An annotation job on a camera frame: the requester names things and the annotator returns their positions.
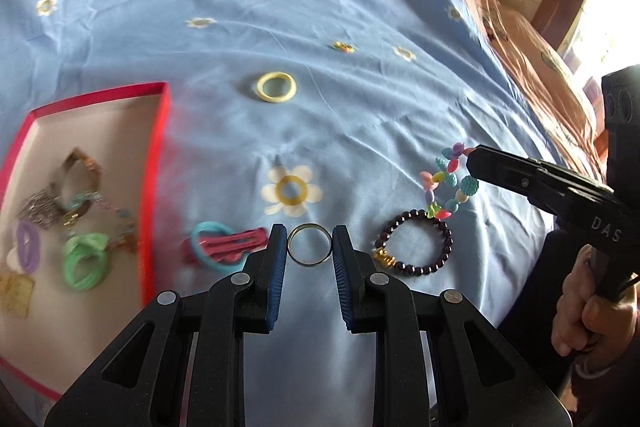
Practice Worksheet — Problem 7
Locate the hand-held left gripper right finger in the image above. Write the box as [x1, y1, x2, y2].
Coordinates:
[332, 225, 572, 427]

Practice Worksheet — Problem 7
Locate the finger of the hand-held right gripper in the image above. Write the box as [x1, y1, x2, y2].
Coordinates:
[465, 144, 616, 216]

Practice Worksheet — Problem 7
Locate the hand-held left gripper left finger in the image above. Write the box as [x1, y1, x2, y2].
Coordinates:
[44, 223, 289, 427]

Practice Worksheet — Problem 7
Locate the large gold ring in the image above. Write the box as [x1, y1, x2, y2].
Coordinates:
[287, 222, 334, 267]

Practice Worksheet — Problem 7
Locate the colourful bead bracelet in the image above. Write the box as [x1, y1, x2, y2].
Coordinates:
[418, 141, 480, 222]

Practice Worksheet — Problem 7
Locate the pink hair clip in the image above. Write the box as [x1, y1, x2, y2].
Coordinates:
[180, 226, 269, 266]

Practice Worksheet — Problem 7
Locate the blue hair tie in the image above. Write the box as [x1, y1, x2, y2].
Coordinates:
[189, 220, 246, 273]

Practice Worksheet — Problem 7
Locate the teal beaded charm chain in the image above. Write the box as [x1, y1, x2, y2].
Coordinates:
[70, 189, 141, 256]

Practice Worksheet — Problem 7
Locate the yellow hair tie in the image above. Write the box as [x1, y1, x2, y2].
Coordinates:
[252, 70, 299, 104]

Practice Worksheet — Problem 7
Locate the green hair tie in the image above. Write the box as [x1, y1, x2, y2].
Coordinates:
[60, 232, 111, 292]

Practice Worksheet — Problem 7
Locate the red cardboard box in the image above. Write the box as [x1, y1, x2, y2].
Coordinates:
[0, 81, 172, 404]

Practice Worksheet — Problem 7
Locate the brown bangle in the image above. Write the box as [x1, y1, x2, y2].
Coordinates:
[50, 146, 104, 218]

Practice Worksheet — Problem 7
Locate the metal chain bracelet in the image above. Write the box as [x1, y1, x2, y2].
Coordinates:
[17, 189, 64, 228]

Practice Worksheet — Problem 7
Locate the yellow square pendant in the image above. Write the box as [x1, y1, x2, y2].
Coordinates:
[0, 270, 37, 322]

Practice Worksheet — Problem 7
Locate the purple hair tie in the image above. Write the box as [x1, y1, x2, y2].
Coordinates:
[12, 220, 44, 272]

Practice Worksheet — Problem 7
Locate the person's right hand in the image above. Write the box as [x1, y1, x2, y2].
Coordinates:
[551, 244, 640, 356]

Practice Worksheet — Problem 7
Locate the pink printed blanket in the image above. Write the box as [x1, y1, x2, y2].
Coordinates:
[430, 0, 610, 175]

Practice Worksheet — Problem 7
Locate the person's dark clothing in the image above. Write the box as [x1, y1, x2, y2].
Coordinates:
[495, 207, 640, 427]

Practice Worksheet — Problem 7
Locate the dark bead bracelet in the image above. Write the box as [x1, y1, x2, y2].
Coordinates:
[372, 208, 454, 277]

